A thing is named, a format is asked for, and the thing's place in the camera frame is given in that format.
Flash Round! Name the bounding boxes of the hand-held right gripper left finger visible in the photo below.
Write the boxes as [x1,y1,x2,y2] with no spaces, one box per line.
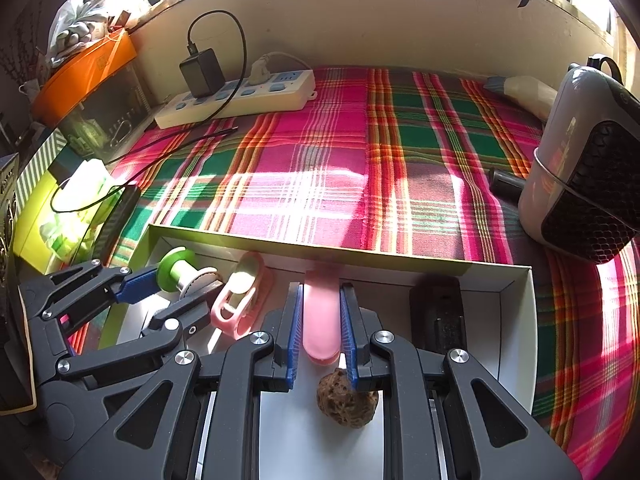
[60,282,305,480]

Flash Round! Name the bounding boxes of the white plug with cord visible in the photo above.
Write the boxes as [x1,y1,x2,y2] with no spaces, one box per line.
[248,50,313,86]

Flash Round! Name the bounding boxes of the dried twigs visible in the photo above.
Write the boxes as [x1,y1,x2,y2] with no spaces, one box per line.
[0,0,51,91]

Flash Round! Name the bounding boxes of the small black handle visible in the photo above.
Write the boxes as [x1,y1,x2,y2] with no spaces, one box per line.
[487,166,526,196]

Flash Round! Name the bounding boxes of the plastic bag with clutter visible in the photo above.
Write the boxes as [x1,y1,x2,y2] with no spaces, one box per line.
[47,0,108,68]

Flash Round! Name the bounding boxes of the black charger cable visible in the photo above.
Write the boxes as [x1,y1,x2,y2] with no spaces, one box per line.
[49,9,248,213]

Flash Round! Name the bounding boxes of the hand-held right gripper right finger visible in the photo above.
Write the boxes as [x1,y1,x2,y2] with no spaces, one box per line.
[340,282,583,480]

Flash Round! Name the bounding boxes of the striped gift box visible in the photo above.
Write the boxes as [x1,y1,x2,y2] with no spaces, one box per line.
[15,127,68,196]

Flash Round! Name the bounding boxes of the small fan heater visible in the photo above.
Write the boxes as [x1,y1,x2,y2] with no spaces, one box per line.
[517,54,640,265]

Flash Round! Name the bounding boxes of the glass tank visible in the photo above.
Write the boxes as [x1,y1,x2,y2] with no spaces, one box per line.
[60,62,151,163]

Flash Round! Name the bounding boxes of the white power strip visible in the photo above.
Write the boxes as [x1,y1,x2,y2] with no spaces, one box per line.
[154,69,318,130]

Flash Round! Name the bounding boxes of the pink plastic case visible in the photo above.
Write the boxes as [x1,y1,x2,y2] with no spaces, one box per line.
[302,270,342,365]

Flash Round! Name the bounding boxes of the black charger adapter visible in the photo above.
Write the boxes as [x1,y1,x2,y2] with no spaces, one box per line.
[179,47,226,98]

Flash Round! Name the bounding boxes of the cardboard box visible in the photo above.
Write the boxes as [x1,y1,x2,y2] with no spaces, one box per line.
[97,224,538,480]

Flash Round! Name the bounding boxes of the black cylinder device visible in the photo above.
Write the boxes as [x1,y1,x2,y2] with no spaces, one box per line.
[409,277,468,356]

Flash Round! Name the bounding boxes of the plaid blanket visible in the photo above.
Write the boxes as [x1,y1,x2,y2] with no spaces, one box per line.
[65,65,640,480]

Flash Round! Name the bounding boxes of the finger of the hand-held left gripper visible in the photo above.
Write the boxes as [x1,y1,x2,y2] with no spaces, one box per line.
[20,260,163,331]
[57,282,223,376]

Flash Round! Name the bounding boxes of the brown walnut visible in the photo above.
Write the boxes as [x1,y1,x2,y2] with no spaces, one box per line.
[316,367,379,429]

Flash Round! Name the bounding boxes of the yellow-green box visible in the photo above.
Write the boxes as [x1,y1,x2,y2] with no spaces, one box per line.
[12,170,76,266]

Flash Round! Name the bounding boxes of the orange box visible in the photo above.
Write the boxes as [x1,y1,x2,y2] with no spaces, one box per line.
[31,35,138,126]

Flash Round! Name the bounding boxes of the grey patterned box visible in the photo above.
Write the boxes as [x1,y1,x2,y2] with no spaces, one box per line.
[0,152,21,261]

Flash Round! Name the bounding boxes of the green and white spool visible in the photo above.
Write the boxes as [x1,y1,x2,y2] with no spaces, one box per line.
[156,247,221,306]

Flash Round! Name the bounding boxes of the pink loop clip with disc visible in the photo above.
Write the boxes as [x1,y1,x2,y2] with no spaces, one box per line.
[210,252,273,338]

